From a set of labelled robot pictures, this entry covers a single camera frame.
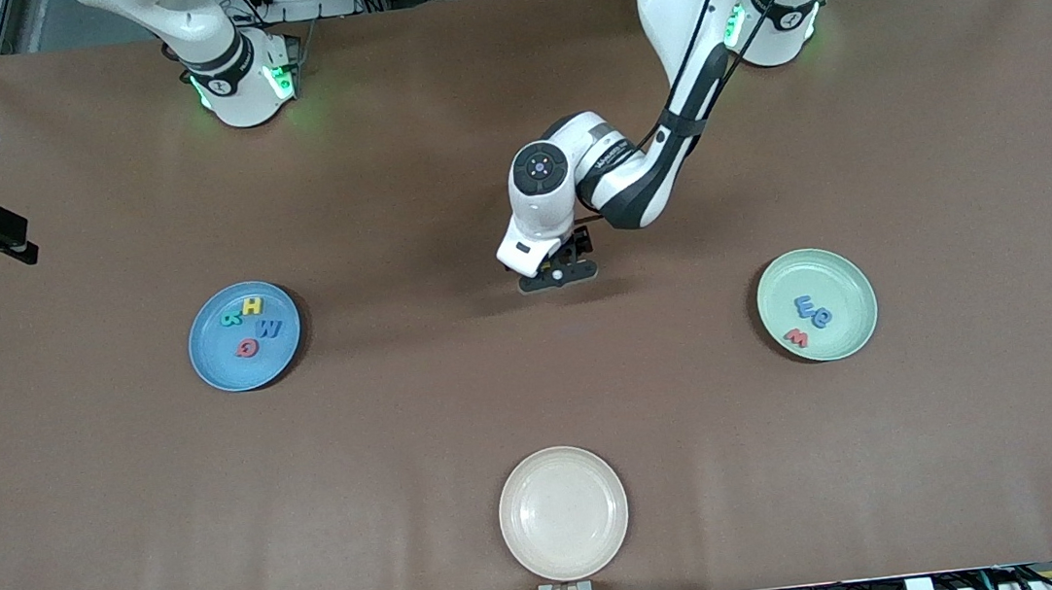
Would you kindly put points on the red foam letter Q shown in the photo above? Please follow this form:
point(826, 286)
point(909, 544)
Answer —
point(247, 347)

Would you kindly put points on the yellow foam uppercase H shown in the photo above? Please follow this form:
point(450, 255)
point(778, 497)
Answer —
point(252, 306)

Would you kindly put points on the round blue foam letter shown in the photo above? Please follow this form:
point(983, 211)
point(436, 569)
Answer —
point(823, 317)

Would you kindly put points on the blue foam letter W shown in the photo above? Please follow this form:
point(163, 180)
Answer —
point(269, 329)

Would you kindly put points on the blue foam letter m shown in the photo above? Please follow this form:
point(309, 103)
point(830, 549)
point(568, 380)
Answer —
point(805, 306)

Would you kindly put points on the beige plate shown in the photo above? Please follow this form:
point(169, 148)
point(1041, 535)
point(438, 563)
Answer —
point(564, 513)

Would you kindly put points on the blue plate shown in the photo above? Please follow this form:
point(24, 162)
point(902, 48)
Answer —
point(221, 366)

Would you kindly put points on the green plate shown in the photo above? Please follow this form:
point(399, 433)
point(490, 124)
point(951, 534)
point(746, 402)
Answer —
point(827, 278)

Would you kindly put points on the small red foam letter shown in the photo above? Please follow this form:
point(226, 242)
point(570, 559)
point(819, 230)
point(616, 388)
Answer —
point(796, 337)

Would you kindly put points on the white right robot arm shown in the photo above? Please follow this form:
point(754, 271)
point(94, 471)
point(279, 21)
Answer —
point(218, 63)

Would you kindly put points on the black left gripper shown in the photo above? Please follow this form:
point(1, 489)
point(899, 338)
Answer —
point(581, 242)

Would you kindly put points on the teal foam letter R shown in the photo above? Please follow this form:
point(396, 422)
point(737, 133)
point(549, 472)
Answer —
point(232, 318)

